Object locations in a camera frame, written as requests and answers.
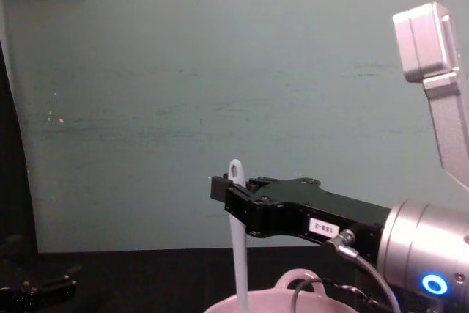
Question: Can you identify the dark curtain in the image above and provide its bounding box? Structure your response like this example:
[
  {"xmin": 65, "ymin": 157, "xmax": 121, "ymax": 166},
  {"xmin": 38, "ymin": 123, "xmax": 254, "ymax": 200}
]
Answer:
[{"xmin": 0, "ymin": 38, "xmax": 38, "ymax": 255}]

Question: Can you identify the white plastic spoon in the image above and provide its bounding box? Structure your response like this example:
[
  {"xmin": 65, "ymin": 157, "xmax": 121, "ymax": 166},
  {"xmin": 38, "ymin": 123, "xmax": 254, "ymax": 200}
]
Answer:
[{"xmin": 227, "ymin": 158, "xmax": 251, "ymax": 313}]

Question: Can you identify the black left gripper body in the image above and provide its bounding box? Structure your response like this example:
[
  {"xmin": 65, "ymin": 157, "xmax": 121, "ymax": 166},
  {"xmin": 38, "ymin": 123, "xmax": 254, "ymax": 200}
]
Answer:
[{"xmin": 0, "ymin": 279, "xmax": 78, "ymax": 313}]

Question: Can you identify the thin dark gripper cable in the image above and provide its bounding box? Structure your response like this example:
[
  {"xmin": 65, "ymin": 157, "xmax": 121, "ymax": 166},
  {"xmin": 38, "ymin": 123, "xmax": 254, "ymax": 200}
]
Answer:
[{"xmin": 292, "ymin": 229, "xmax": 402, "ymax": 313}]

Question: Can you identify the black table cloth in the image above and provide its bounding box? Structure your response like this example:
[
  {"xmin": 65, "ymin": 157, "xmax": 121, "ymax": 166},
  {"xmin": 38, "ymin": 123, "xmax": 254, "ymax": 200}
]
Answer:
[{"xmin": 0, "ymin": 246, "xmax": 469, "ymax": 313}]

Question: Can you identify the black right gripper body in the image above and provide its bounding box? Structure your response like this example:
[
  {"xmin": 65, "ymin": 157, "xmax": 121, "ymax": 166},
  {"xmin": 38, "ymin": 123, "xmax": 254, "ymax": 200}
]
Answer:
[{"xmin": 256, "ymin": 177, "xmax": 391, "ymax": 254}]

